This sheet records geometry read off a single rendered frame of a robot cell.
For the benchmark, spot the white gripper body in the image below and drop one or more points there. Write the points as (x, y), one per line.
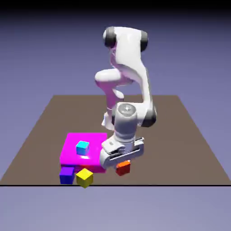
(115, 158)

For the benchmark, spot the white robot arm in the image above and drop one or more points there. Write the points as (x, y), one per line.
(132, 59)

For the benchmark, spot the small orange cube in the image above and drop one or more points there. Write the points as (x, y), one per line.
(123, 168)

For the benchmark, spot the small cyan cube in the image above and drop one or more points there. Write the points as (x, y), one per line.
(82, 148)

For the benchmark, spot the small yellow cube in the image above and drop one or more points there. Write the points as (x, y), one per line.
(84, 178)

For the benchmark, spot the small blue cube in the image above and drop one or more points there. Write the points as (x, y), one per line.
(66, 175)

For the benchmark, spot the large magenta box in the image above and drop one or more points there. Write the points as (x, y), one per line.
(72, 153)

